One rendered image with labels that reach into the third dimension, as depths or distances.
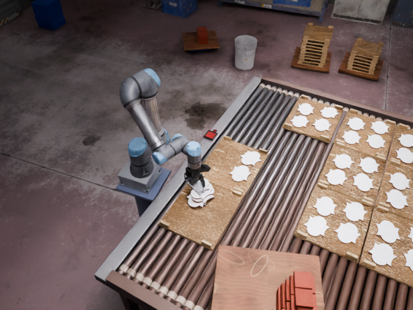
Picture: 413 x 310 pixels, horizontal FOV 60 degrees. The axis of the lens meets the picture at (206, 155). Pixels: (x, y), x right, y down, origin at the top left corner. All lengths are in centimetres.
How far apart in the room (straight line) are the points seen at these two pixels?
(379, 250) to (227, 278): 85
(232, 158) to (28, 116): 291
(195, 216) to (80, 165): 199
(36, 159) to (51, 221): 84
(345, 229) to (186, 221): 89
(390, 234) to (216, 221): 96
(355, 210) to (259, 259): 71
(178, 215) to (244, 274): 55
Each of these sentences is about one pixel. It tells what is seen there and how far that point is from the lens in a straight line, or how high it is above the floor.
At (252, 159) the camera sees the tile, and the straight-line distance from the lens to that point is 239.
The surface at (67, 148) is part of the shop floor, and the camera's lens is 408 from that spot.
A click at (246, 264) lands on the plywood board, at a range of 183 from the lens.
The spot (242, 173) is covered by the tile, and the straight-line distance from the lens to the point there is 230.
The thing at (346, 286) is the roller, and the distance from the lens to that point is 203.
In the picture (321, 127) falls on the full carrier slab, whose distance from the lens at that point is 273.
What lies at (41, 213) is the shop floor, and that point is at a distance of 358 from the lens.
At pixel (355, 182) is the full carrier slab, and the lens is 242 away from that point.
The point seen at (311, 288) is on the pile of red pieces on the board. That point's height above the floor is 129.
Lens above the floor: 266
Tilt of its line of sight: 46 degrees down
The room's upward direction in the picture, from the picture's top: straight up
